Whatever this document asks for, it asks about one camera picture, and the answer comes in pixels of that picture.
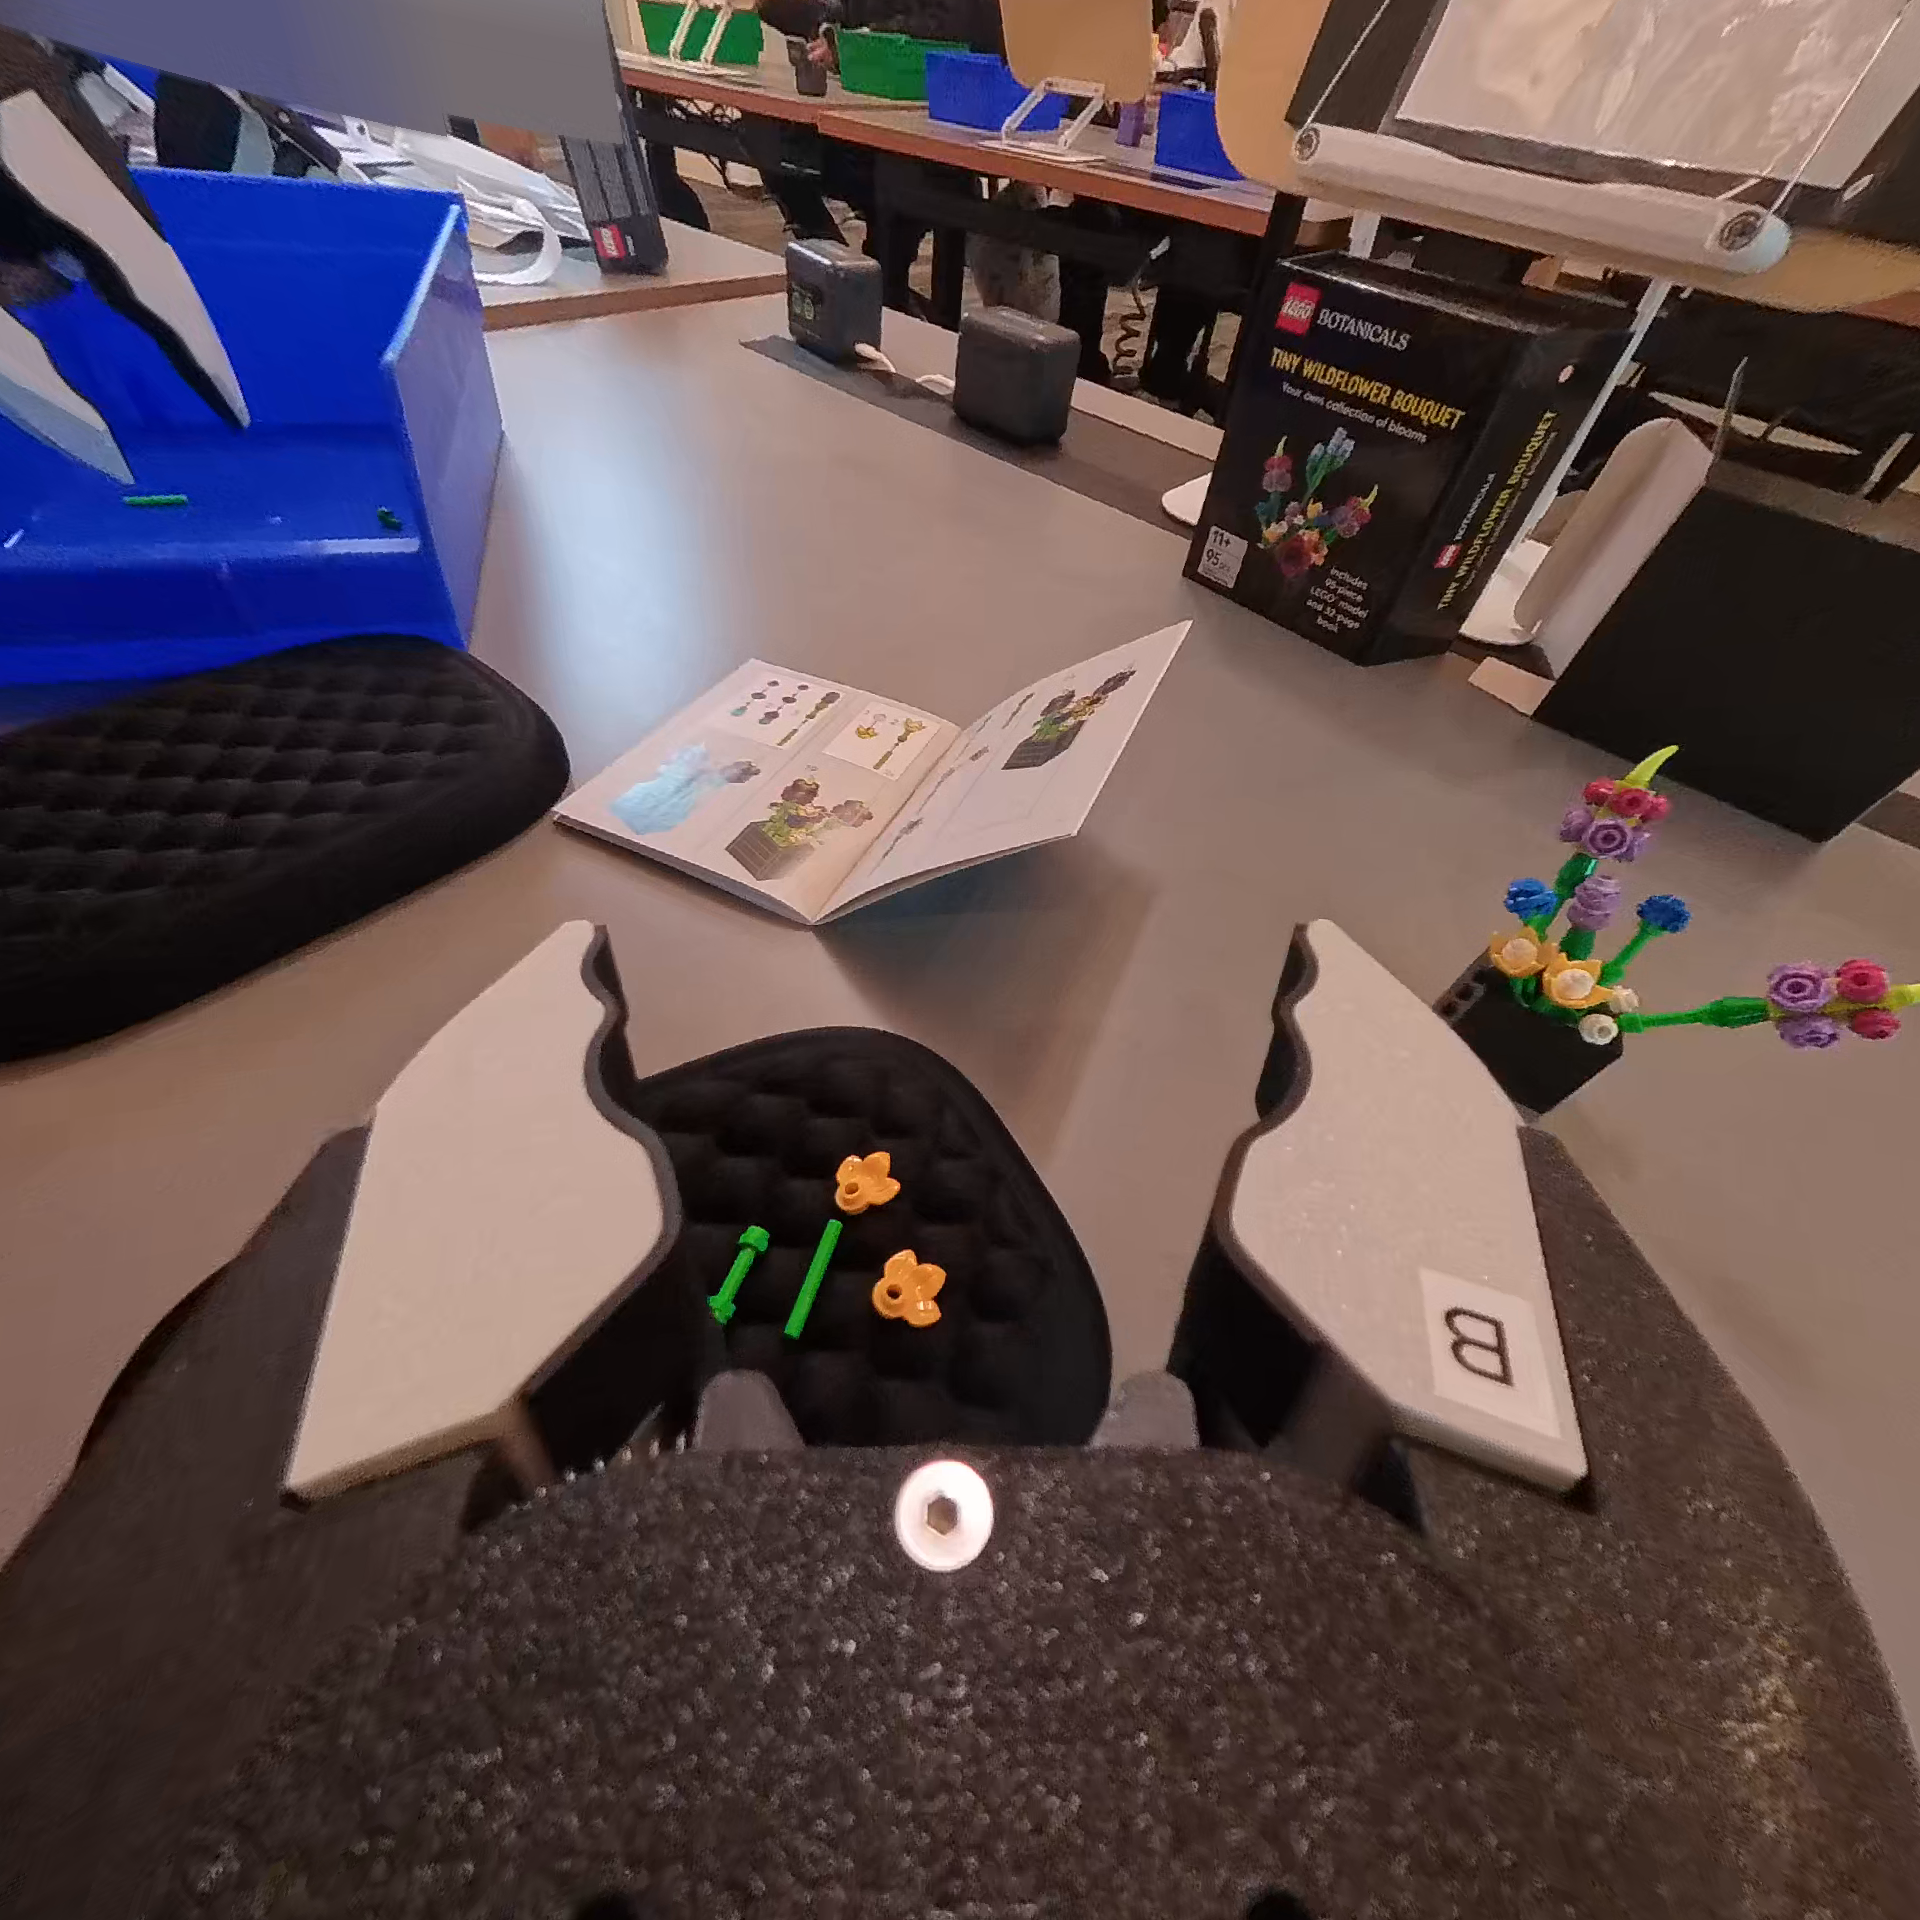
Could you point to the blue plastic bin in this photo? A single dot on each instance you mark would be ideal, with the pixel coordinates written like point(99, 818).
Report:
point(300, 302)

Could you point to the small blue storage bin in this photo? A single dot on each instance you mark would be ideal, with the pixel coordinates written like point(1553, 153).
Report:
point(1203, 135)
point(977, 90)

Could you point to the black quilted wrist pad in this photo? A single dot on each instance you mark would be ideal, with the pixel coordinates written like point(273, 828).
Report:
point(223, 843)
point(932, 1096)

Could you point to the grey desk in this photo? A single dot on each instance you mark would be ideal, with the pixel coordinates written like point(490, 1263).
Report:
point(825, 526)

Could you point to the printed instruction sheet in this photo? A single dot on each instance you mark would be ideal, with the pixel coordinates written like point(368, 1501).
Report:
point(1622, 62)

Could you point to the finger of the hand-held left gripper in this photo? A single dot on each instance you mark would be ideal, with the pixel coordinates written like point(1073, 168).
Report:
point(106, 225)
point(54, 405)

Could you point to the wood-edged office desk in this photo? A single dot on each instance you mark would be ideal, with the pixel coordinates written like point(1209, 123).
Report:
point(961, 152)
point(644, 277)

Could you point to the green plain rod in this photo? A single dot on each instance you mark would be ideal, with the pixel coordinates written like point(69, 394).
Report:
point(812, 1277)

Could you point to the white crumpled packaging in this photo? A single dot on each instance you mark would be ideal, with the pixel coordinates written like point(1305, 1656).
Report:
point(494, 196)

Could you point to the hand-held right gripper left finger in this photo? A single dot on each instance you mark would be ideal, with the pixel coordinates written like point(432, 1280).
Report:
point(478, 1246)

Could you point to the dark grey battery pack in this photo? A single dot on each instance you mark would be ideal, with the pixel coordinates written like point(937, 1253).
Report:
point(833, 302)
point(1018, 373)

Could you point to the black flower set box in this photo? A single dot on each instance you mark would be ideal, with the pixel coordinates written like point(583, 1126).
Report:
point(615, 213)
point(1350, 449)

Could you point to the black box with white flap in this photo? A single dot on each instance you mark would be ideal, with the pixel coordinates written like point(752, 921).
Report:
point(1771, 675)

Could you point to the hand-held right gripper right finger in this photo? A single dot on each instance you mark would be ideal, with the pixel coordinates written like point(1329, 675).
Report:
point(1397, 1232)

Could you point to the orange flower piece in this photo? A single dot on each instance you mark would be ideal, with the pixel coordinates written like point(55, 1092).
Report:
point(868, 1182)
point(909, 1292)

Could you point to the green stem with studs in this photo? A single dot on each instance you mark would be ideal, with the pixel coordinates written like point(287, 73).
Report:
point(737, 1274)

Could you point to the flower instruction booklet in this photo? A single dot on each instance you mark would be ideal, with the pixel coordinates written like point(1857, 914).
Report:
point(841, 783)

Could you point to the green storage bin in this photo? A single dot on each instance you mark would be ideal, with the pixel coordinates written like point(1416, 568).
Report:
point(888, 62)
point(698, 29)

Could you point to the brick flower bouquet model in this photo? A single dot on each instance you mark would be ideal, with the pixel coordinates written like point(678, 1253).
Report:
point(1546, 1036)

